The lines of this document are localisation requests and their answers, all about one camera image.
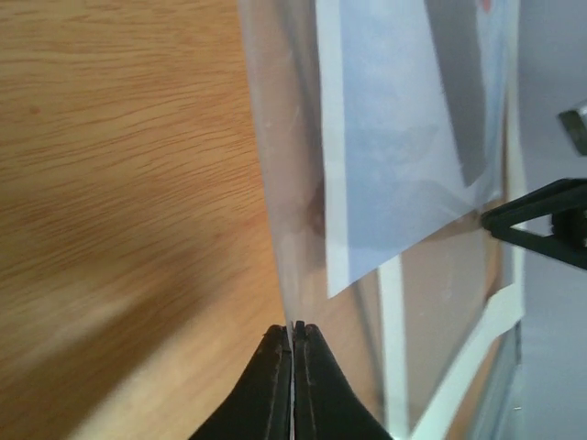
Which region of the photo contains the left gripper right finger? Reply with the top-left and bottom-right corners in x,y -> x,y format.
293,321 -> 391,440

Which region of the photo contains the clear acrylic sheet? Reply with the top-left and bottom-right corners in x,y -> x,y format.
239,1 -> 519,439

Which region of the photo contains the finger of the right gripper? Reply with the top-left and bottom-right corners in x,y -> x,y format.
480,178 -> 587,271

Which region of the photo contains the white mat board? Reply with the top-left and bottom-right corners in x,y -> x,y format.
377,91 -> 526,439

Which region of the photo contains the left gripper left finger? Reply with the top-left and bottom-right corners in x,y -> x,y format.
191,324 -> 292,440

